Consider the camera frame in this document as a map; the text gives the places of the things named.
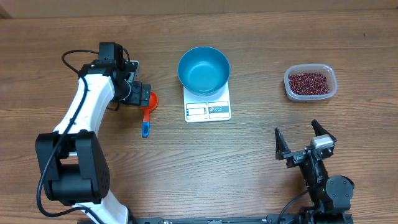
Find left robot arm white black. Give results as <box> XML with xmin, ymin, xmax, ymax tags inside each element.
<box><xmin>35</xmin><ymin>42</ymin><xmax>159</xmax><ymax>224</ymax></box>

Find blue bowl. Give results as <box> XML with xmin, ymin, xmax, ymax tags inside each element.
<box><xmin>177</xmin><ymin>46</ymin><xmax>231</xmax><ymax>96</ymax></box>

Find white digital kitchen scale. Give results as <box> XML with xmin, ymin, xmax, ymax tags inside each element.
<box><xmin>183</xmin><ymin>83</ymin><xmax>231</xmax><ymax>123</ymax></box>

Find clear plastic container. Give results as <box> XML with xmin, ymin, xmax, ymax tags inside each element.
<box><xmin>284</xmin><ymin>63</ymin><xmax>338</xmax><ymax>101</ymax></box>

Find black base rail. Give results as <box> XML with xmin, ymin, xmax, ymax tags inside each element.
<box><xmin>77</xmin><ymin>213</ymin><xmax>354</xmax><ymax>224</ymax></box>

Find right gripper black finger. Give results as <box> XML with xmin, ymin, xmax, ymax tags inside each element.
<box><xmin>311</xmin><ymin>119</ymin><xmax>336</xmax><ymax>141</ymax></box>
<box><xmin>274</xmin><ymin>128</ymin><xmax>291</xmax><ymax>160</ymax></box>

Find orange measuring scoop blue handle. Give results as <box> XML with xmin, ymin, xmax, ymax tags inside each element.
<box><xmin>141</xmin><ymin>91</ymin><xmax>159</xmax><ymax>138</ymax></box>

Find red beans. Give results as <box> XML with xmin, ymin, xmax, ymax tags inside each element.
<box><xmin>288</xmin><ymin>73</ymin><xmax>330</xmax><ymax>95</ymax></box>

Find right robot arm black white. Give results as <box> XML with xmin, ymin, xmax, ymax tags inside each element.
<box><xmin>267</xmin><ymin>119</ymin><xmax>354</xmax><ymax>224</ymax></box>

